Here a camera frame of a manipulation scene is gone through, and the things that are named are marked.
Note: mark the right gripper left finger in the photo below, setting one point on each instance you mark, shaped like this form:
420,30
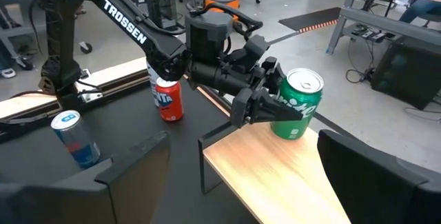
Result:
86,203

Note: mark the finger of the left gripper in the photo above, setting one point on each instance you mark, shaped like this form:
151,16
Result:
274,76
265,112

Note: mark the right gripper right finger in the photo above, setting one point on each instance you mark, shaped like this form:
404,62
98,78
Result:
379,196

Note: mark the green Sprite can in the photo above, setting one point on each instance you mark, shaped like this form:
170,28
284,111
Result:
310,91

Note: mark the blue silver Red Bull can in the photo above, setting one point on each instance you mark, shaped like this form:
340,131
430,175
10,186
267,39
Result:
77,143

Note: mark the orange Fanta can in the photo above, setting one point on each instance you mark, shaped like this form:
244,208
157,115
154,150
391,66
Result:
170,105

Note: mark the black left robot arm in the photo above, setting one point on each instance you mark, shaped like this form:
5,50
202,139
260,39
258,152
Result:
124,20

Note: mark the wooden shelf board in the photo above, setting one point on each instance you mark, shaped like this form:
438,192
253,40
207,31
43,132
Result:
268,175

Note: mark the black floor mat striped edge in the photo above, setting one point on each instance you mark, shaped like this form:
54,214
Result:
310,19

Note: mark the black power strip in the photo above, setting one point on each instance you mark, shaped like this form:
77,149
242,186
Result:
373,36

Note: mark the black computer case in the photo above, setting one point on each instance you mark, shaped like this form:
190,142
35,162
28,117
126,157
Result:
406,76
162,8

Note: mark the black castor wheel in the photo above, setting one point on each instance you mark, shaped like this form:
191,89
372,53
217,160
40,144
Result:
85,47

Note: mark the person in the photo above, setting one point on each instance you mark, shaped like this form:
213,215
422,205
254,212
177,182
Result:
418,8

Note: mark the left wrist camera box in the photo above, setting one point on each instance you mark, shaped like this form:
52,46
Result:
256,46

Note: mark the wooden workbench grey frame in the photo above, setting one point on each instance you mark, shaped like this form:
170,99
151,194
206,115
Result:
379,20

